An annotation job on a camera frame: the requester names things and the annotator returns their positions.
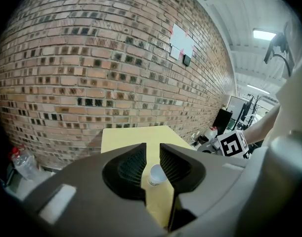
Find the whiteboard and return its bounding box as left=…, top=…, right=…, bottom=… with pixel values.
left=227, top=95, right=247, bottom=119

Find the person's beige clothing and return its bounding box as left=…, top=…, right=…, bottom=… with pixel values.
left=274, top=21, right=302, bottom=143

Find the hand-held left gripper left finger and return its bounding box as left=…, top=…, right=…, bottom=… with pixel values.
left=23, top=142, right=168, bottom=237

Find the clear plastic bottle red cap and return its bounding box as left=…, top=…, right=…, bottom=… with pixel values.
left=8, top=144, right=40, bottom=181

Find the black coat rack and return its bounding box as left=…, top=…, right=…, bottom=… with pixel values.
left=253, top=94, right=263, bottom=113

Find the square ceiling light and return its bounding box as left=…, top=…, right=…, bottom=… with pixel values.
left=253, top=28, right=277, bottom=41

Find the white paper cup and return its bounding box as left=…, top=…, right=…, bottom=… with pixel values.
left=148, top=163, right=168, bottom=187

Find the black monitor on stand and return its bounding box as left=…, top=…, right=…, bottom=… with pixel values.
left=239, top=96, right=255, bottom=130

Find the small white paper note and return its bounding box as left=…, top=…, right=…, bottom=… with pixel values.
left=169, top=45, right=181, bottom=60

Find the clear water jug red label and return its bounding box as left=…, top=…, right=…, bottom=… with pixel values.
left=205, top=126, right=218, bottom=143

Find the long ceiling light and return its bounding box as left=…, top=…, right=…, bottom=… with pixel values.
left=247, top=84, right=270, bottom=95

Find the white paper poster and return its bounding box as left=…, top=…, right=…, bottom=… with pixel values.
left=169, top=23, right=195, bottom=56

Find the thick black monitor cable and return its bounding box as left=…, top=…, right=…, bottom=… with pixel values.
left=271, top=53, right=294, bottom=76

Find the person's right forearm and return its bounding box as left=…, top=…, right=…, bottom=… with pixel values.
left=243, top=102, right=281, bottom=145

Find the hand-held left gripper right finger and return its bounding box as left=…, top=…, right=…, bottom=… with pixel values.
left=159, top=143, right=257, bottom=237

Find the tall black cabinet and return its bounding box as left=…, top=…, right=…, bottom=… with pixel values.
left=214, top=108, right=233, bottom=135

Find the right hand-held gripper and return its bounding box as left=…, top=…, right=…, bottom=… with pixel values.
left=197, top=129, right=250, bottom=158

